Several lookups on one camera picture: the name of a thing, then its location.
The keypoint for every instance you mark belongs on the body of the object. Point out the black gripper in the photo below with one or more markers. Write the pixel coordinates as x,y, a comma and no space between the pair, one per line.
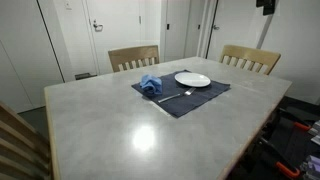
265,3

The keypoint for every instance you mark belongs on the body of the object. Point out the light blue towel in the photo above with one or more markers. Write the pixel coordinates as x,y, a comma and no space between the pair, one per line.
150,83

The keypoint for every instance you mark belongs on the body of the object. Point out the white round plate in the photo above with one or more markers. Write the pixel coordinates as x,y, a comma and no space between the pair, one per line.
192,80

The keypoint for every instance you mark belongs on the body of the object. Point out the plain white door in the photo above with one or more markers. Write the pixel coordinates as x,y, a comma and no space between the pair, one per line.
233,26

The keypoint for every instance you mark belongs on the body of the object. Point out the wooden slat-back chair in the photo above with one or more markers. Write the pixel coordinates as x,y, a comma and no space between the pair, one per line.
133,53
250,52
13,133

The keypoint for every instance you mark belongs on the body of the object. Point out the small black door latch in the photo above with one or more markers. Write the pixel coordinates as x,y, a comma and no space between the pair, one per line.
168,26
198,26

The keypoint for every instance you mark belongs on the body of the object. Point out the silver metal fork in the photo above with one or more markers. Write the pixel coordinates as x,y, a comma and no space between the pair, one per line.
190,91

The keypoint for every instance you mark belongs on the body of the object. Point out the dark blue placemat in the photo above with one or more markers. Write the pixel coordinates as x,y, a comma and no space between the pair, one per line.
180,105

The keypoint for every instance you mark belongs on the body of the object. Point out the silver metal blocks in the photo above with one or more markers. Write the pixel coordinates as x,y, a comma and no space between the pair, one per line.
315,131

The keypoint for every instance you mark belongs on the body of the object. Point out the small white light switch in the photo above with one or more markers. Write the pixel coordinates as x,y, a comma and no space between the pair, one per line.
68,4

